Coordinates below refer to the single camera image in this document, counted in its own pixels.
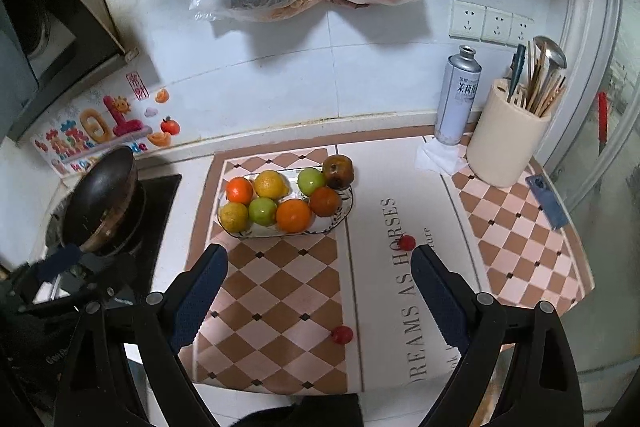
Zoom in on bright orange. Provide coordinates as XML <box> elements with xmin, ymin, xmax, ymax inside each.
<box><xmin>226</xmin><ymin>177</ymin><xmax>255</xmax><ymax>204</ymax></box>
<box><xmin>276</xmin><ymin>198</ymin><xmax>314</xmax><ymax>234</ymax></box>

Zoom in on metal ladle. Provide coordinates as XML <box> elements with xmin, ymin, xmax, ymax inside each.
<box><xmin>532</xmin><ymin>35</ymin><xmax>569</xmax><ymax>108</ymax></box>

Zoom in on white tissue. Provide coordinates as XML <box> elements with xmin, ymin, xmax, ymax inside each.
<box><xmin>414</xmin><ymin>139</ymin><xmax>472</xmax><ymax>176</ymax></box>

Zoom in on colourful wall sticker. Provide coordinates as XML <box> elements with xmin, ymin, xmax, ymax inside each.
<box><xmin>32</xmin><ymin>72</ymin><xmax>181</xmax><ymax>178</ymax></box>

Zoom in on floral oval plate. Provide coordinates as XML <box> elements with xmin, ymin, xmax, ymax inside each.
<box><xmin>217</xmin><ymin>169</ymin><xmax>355</xmax><ymax>241</ymax></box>

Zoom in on glass sliding door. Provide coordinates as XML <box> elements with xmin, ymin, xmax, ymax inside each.
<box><xmin>540</xmin><ymin>0</ymin><xmax>640</xmax><ymax>268</ymax></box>

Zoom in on white wall socket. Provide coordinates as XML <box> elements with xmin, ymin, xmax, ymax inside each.
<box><xmin>507</xmin><ymin>14</ymin><xmax>534</xmax><ymax>48</ymax></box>
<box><xmin>449</xmin><ymin>0</ymin><xmax>487</xmax><ymax>42</ymax></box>
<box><xmin>481</xmin><ymin>7</ymin><xmax>515</xmax><ymax>45</ymax></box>

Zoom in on red-handled tool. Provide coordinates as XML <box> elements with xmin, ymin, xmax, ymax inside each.
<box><xmin>597</xmin><ymin>91</ymin><xmax>610</xmax><ymax>157</ymax></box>

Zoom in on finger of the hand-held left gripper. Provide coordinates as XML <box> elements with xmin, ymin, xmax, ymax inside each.
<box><xmin>31</xmin><ymin>246</ymin><xmax>87</xmax><ymax>283</ymax></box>

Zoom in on black gas stove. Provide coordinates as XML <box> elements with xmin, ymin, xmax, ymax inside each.
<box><xmin>44</xmin><ymin>174</ymin><xmax>183</xmax><ymax>308</ymax></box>

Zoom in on brownish green apple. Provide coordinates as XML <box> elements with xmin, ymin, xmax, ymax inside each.
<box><xmin>322</xmin><ymin>154</ymin><xmax>356</xmax><ymax>190</ymax></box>

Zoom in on blue phone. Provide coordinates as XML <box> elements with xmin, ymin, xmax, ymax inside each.
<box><xmin>524</xmin><ymin>175</ymin><xmax>570</xmax><ymax>231</ymax></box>

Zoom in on bundle of wooden chopsticks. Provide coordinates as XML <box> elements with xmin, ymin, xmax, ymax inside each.
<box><xmin>515</xmin><ymin>39</ymin><xmax>567</xmax><ymax>118</ymax></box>

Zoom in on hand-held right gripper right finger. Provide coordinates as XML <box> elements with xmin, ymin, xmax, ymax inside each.
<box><xmin>409</xmin><ymin>244</ymin><xmax>584</xmax><ymax>427</ymax></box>

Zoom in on dark reddish orange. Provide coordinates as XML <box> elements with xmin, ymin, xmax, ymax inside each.
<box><xmin>309</xmin><ymin>186</ymin><xmax>343</xmax><ymax>219</ymax></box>

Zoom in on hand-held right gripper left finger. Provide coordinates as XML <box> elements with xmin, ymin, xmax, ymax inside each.
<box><xmin>59</xmin><ymin>243</ymin><xmax>230</xmax><ymax>427</ymax></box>

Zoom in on checkered table mat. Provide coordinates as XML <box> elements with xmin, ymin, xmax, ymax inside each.
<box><xmin>185</xmin><ymin>124</ymin><xmax>596</xmax><ymax>396</ymax></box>

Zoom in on black range hood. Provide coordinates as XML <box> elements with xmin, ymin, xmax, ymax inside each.
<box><xmin>0</xmin><ymin>0</ymin><xmax>139</xmax><ymax>144</ymax></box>

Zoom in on yellow lemon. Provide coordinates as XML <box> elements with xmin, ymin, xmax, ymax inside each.
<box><xmin>253</xmin><ymin>170</ymin><xmax>291</xmax><ymax>200</ymax></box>
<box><xmin>218</xmin><ymin>202</ymin><xmax>251</xmax><ymax>233</ymax></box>

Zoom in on black wok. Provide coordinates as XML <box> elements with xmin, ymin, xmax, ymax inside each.
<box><xmin>59</xmin><ymin>147</ymin><xmax>142</xmax><ymax>256</ymax></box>

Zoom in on black-handled knife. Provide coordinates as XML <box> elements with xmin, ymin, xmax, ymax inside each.
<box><xmin>507</xmin><ymin>43</ymin><xmax>527</xmax><ymax>104</ymax></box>

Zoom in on person's dark trousers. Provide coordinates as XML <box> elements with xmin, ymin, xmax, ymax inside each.
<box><xmin>234</xmin><ymin>391</ymin><xmax>364</xmax><ymax>427</ymax></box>

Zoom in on silver spray can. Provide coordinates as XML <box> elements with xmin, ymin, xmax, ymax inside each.
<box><xmin>433</xmin><ymin>45</ymin><xmax>484</xmax><ymax>146</ymax></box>

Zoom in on cream utensil holder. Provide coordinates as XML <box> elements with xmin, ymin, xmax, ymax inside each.
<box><xmin>465</xmin><ymin>78</ymin><xmax>554</xmax><ymax>189</ymax></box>

